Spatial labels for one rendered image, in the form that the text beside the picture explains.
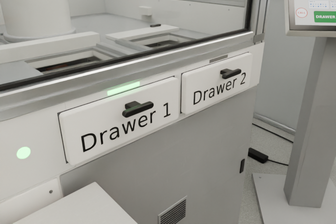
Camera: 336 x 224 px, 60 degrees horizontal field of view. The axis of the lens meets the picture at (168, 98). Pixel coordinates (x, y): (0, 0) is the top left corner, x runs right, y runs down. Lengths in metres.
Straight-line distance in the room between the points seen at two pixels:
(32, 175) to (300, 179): 1.30
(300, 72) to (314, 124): 0.85
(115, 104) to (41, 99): 0.14
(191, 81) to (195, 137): 0.20
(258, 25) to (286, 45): 1.33
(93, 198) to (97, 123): 0.14
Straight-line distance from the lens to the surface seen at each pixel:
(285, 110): 2.40
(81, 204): 0.61
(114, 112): 0.60
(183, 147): 0.84
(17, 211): 0.64
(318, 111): 1.43
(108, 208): 0.59
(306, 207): 1.75
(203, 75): 0.76
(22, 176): 0.60
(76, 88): 0.57
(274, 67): 2.35
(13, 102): 0.53
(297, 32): 1.18
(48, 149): 0.59
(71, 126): 0.57
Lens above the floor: 1.17
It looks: 25 degrees down
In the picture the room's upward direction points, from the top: straight up
